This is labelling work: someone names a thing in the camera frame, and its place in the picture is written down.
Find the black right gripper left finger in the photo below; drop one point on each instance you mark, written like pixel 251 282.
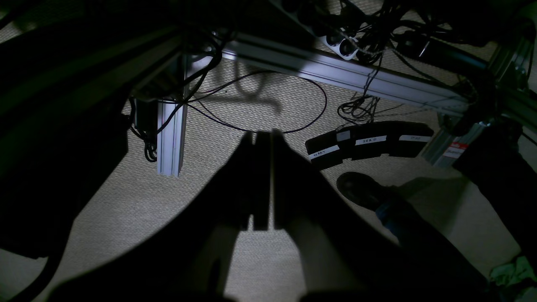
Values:
pixel 186 261

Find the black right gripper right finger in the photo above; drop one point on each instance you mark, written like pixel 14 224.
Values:
pixel 352 254

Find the black shoe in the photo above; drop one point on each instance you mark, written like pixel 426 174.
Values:
pixel 364 191

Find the black foot pedal labelled start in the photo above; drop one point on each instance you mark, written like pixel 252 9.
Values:
pixel 329 149

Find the black foot pedal right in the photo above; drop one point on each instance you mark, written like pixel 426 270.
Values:
pixel 411 139

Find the white power strip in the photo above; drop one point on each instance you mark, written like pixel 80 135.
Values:
pixel 341 43

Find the aluminium frame vertical post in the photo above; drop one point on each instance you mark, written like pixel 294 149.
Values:
pixel 170 139

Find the aluminium frame horizontal beam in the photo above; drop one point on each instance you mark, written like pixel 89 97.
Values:
pixel 326 68

